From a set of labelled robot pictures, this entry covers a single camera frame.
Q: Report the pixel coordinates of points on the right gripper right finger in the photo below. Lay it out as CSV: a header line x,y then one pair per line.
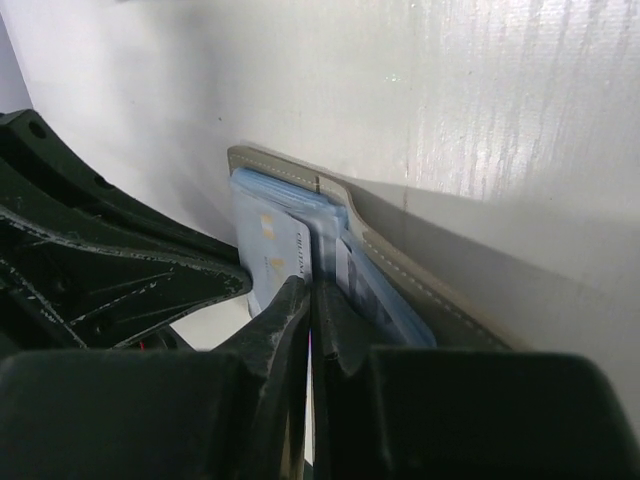
x,y
384,411

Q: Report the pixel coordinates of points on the grey leather card holder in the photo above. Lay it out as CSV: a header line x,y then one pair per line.
x,y
451,317

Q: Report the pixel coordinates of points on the white VIP card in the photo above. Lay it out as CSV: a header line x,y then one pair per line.
x,y
273,246

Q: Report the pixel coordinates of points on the white photo card in sleeve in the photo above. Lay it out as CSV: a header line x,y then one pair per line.
x,y
351,278

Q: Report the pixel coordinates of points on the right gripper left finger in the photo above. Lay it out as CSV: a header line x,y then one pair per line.
x,y
236,412

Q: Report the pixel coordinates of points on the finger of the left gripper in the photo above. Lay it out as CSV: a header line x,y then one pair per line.
x,y
94,276
50,192

